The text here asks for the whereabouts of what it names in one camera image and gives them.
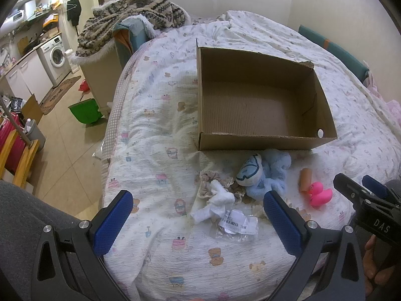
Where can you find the person's grey trouser leg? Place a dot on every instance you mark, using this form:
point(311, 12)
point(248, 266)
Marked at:
point(23, 217)

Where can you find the person's right hand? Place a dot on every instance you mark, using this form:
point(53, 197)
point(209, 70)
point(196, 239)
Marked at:
point(371, 273)

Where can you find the teal cushion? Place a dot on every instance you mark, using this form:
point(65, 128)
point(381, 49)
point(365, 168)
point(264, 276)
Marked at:
point(128, 35)

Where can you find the white kitchen cabinet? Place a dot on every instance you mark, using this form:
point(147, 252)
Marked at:
point(28, 78)

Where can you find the brown door mat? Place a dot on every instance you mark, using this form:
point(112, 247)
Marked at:
point(56, 94)

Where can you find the grey trash bin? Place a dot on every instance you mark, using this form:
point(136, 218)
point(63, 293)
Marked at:
point(34, 133)

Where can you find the brown cardboard box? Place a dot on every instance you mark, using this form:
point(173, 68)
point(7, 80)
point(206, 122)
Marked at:
point(253, 101)

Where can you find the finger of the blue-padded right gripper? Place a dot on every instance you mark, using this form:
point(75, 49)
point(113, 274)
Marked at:
point(355, 193)
point(377, 188)

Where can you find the brown cardboard tube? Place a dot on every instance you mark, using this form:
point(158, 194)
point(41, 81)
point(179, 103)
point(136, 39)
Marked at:
point(305, 180)

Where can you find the white cloth sock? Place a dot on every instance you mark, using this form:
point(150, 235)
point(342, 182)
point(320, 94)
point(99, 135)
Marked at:
point(216, 206)

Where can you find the light blue plush toy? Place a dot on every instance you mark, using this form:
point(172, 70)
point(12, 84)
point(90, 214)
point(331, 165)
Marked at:
point(264, 172)

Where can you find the white washing machine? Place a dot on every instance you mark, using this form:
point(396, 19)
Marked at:
point(54, 60)

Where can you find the black hanging garment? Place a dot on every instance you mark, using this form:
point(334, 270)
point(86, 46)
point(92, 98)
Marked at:
point(73, 12)

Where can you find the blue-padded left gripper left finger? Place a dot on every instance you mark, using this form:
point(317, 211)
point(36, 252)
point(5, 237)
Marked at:
point(69, 263)

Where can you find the brown patterned knit blanket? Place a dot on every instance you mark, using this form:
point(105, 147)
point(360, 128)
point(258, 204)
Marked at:
point(95, 38)

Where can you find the clear labelled plastic bag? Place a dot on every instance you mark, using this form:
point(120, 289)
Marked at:
point(236, 226)

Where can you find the pink rubber duck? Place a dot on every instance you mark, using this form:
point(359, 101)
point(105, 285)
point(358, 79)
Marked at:
point(318, 195)

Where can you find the beige armchair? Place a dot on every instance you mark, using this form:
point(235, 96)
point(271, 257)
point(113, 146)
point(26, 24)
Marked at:
point(102, 75)

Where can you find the yellow wooden chair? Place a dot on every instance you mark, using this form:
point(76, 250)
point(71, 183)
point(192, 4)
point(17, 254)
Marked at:
point(23, 168)

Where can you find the beige lace scrunchie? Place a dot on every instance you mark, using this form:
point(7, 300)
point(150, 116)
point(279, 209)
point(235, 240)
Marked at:
point(229, 183)

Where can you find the teal headboard bumper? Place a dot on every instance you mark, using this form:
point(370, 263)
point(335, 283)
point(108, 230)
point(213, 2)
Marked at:
point(359, 69)

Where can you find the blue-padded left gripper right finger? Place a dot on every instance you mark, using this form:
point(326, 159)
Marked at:
point(342, 275)

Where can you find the green dustpan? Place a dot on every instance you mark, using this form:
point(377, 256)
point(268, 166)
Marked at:
point(86, 112)

